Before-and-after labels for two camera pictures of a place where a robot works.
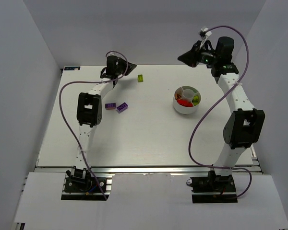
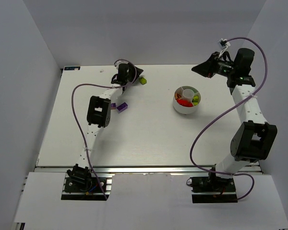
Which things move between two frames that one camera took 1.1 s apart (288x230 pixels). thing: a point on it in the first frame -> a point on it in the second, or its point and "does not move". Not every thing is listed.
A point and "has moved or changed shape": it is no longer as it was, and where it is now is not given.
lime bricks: [196, 100] does not move
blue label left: [72, 68] does not move
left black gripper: [122, 67] -> [131, 74]
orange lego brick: [177, 96] does not move
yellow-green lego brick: [140, 78] has moved or changed shape
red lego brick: [185, 103] does not move
